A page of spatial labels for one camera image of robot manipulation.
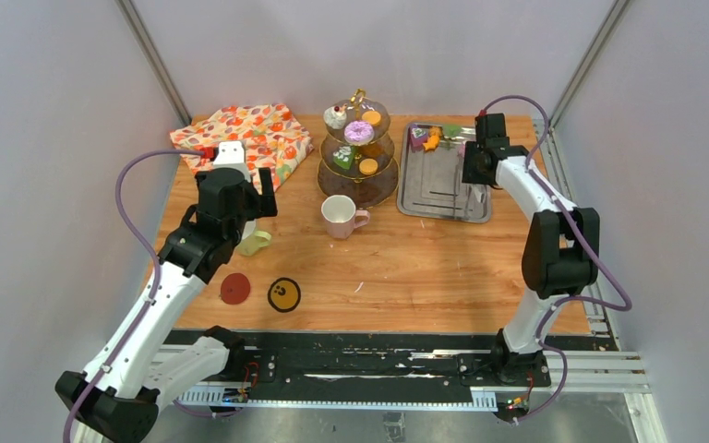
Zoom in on brown bread roll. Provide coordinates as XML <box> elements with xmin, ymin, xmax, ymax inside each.
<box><xmin>361</xmin><ymin>143</ymin><xmax>383</xmax><ymax>158</ymax></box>

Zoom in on three-tier glass cake stand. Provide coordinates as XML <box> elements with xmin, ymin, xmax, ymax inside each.
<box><xmin>318</xmin><ymin>89</ymin><xmax>400</xmax><ymax>209</ymax></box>

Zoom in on white cream cupcake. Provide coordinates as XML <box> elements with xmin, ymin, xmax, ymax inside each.
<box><xmin>322</xmin><ymin>104</ymin><xmax>348</xmax><ymax>130</ymax></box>

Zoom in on white cup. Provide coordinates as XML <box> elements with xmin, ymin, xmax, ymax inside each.
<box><xmin>235</xmin><ymin>221</ymin><xmax>272</xmax><ymax>257</ymax></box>

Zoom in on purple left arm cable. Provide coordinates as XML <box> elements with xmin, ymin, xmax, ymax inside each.
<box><xmin>62</xmin><ymin>148</ymin><xmax>218</xmax><ymax>443</ymax></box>

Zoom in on floral orange cloth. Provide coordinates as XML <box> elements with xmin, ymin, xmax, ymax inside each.
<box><xmin>169</xmin><ymin>103</ymin><xmax>314</xmax><ymax>189</ymax></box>

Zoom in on aluminium frame post left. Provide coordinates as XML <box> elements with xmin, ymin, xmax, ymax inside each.
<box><xmin>114</xmin><ymin>0</ymin><xmax>192</xmax><ymax>124</ymax></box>

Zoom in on metal serving tray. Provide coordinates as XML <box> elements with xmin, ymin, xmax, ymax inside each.
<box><xmin>397</xmin><ymin>122</ymin><xmax>492</xmax><ymax>223</ymax></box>

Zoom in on pink mug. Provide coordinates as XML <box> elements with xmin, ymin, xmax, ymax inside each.
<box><xmin>320</xmin><ymin>195</ymin><xmax>370</xmax><ymax>240</ymax></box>

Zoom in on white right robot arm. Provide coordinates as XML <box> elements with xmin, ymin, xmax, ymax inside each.
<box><xmin>462</xmin><ymin>112</ymin><xmax>600</xmax><ymax>385</ymax></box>

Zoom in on white slotted cable duct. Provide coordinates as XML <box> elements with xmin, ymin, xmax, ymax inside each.
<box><xmin>176</xmin><ymin>385</ymin><xmax>499</xmax><ymax>412</ymax></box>

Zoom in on orange round biscuit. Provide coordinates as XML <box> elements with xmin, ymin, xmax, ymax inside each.
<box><xmin>358</xmin><ymin>158</ymin><xmax>379</xmax><ymax>176</ymax></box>
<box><xmin>361</xmin><ymin>110</ymin><xmax>382</xmax><ymax>127</ymax></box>

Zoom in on red round coaster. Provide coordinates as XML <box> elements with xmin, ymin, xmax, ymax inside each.
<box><xmin>219</xmin><ymin>273</ymin><xmax>251</xmax><ymax>305</ymax></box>

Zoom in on green square cake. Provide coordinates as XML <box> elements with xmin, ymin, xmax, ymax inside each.
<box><xmin>332</xmin><ymin>146</ymin><xmax>355</xmax><ymax>171</ymax></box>

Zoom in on long metal tongs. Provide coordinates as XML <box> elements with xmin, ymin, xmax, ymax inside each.
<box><xmin>465</xmin><ymin>184</ymin><xmax>488</xmax><ymax>207</ymax></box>

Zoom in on aluminium frame post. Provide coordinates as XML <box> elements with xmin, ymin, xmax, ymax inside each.
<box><xmin>114</xmin><ymin>0</ymin><xmax>192</xmax><ymax>124</ymax></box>
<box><xmin>549</xmin><ymin>0</ymin><xmax>632</xmax><ymax>127</ymax></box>

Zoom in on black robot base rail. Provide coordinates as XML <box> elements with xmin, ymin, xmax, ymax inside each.
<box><xmin>164</xmin><ymin>330</ymin><xmax>582</xmax><ymax>405</ymax></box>

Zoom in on purple frosted donut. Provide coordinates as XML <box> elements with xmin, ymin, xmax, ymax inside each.
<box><xmin>343</xmin><ymin>120</ymin><xmax>375</xmax><ymax>146</ymax></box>

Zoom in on magenta square cake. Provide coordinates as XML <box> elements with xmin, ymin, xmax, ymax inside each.
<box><xmin>409</xmin><ymin>126</ymin><xmax>429</xmax><ymax>152</ymax></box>

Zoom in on aluminium frame post right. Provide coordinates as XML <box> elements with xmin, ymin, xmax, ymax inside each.
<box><xmin>549</xmin><ymin>0</ymin><xmax>632</xmax><ymax>127</ymax></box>

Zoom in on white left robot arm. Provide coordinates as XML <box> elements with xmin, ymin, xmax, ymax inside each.
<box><xmin>55</xmin><ymin>165</ymin><xmax>278</xmax><ymax>442</ymax></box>

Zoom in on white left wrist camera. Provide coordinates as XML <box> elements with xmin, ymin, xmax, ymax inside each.
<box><xmin>212</xmin><ymin>140</ymin><xmax>252</xmax><ymax>183</ymax></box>

